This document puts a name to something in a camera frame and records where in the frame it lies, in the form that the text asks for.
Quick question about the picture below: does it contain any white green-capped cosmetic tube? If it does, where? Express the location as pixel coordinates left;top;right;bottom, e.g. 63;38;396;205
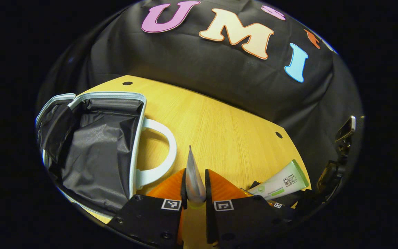
247;159;310;201

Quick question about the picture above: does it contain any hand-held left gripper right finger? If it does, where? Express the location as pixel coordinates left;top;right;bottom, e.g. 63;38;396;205
204;169;298;249

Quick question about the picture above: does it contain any silver-green cosmetic tube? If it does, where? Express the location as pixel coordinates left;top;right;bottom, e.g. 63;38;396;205
185;145;207;208

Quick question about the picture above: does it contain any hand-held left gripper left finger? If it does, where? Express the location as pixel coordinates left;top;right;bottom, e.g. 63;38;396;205
106;168;188;249

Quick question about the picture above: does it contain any pale blue suitcase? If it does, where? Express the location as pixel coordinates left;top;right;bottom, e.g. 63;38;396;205
35;91;178;218

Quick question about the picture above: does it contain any black backdrop cloth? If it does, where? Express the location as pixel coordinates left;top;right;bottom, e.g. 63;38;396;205
36;0;364;194

